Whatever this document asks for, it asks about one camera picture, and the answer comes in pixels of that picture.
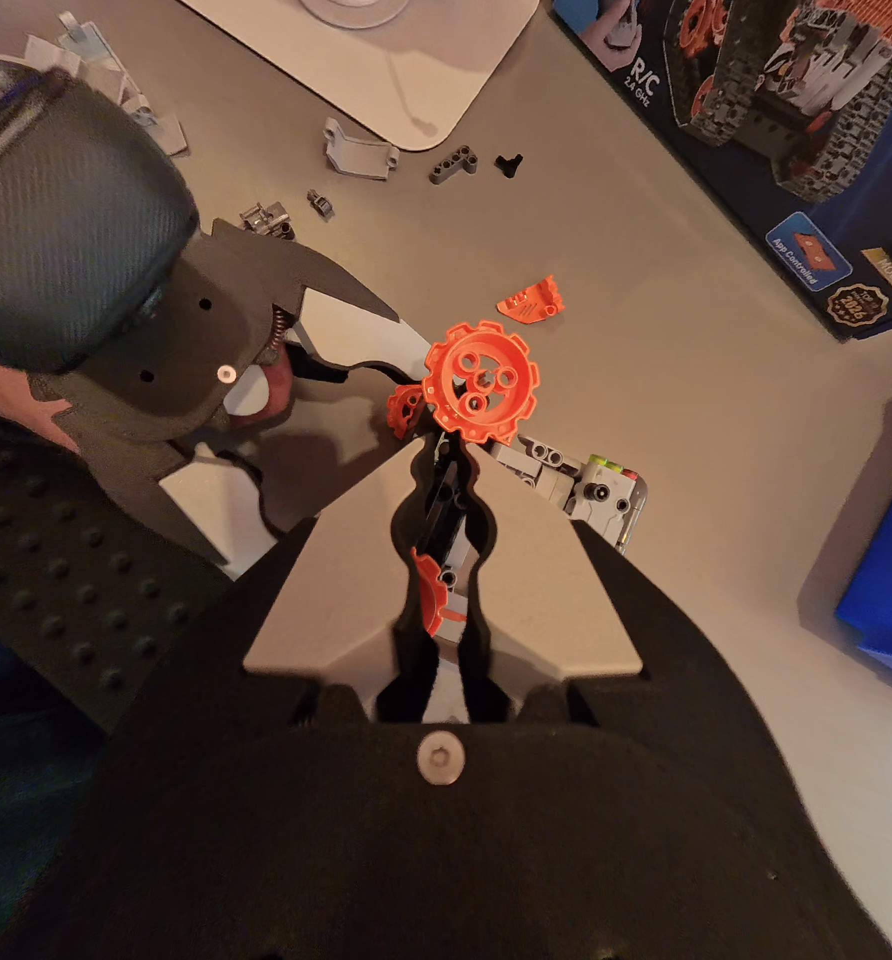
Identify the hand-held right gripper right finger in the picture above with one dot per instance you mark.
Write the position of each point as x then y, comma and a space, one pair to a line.
559, 600

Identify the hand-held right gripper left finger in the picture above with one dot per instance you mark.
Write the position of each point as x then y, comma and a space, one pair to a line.
334, 600

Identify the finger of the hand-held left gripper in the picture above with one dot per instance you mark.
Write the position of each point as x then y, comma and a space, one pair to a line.
214, 503
364, 338

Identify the building kit robot model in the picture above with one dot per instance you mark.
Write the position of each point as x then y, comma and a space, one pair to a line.
479, 378

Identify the person's left hand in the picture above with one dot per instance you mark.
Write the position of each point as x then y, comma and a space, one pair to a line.
4, 398

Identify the dark perforated tray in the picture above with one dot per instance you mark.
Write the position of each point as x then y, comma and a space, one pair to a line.
56, 570

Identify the orange panel piece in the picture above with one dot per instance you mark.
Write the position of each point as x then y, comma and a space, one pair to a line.
532, 300

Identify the grey panel piece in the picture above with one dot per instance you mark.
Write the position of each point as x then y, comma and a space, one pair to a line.
359, 150

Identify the grey beam piece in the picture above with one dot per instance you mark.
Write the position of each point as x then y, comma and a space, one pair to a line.
451, 165

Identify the cluster of grey panel pieces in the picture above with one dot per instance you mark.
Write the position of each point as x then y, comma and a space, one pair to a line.
101, 68

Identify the black L-shaped connector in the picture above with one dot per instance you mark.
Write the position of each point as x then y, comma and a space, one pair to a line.
509, 159

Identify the blue plastic crate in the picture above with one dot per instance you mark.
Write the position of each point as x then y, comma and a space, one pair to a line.
889, 585

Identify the blue robot kit box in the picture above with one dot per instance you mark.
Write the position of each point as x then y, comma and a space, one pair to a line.
776, 135

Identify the white lamp base plate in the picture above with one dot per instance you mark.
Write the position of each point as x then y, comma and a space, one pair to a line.
416, 75

